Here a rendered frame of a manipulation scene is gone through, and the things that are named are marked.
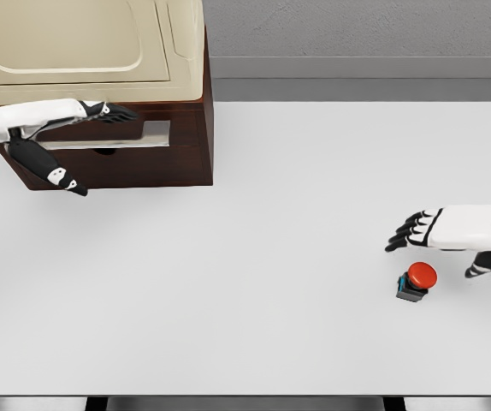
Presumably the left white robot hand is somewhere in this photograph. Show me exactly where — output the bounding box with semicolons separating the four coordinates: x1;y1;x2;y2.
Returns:
0;98;140;198

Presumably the brown drawer with silver handle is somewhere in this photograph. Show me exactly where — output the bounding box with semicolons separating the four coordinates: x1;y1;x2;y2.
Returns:
34;110;204;151

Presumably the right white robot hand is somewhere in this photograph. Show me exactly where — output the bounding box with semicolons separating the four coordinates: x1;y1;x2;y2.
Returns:
384;205;491;280

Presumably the brown and cream cabinet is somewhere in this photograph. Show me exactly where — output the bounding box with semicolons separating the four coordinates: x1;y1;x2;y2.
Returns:
0;0;216;193

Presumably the red push-button switch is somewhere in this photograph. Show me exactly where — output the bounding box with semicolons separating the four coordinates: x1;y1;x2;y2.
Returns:
395;261;439;304

